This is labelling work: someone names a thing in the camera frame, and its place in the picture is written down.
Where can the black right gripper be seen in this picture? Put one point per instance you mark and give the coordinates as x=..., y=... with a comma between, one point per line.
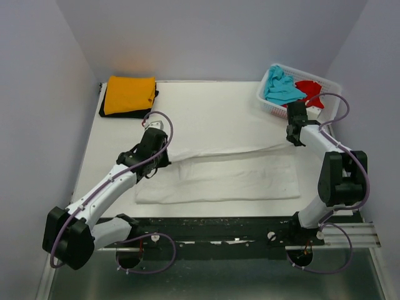
x=294, y=141

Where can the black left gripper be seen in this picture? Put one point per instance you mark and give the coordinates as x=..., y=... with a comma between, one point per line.
x=165, y=162

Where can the white t shirt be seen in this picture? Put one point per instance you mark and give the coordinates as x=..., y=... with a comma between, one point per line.
x=263, y=174

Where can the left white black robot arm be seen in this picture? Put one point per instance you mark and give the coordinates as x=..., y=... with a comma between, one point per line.
x=73, y=233

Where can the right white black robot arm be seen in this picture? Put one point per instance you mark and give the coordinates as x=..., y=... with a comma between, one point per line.
x=343, y=183

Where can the folded black t shirt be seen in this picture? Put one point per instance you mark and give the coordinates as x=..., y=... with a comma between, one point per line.
x=134, y=114

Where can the turquoise t shirt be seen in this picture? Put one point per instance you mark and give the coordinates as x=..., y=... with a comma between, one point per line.
x=280, y=88

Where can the red t shirt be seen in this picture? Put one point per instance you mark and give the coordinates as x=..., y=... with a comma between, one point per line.
x=311, y=89

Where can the white plastic laundry basket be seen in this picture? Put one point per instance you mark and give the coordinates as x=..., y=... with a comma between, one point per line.
x=331, y=103

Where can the folded orange t shirt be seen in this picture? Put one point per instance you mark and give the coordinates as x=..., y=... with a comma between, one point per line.
x=128, y=93

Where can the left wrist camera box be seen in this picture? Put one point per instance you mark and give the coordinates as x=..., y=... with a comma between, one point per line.
x=153, y=124

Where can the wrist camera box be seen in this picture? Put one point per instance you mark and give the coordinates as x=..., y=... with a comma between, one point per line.
x=313, y=112
x=153, y=124

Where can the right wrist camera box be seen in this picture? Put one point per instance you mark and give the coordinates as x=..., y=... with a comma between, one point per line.
x=313, y=112

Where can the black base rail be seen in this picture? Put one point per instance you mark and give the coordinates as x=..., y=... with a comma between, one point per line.
x=214, y=238

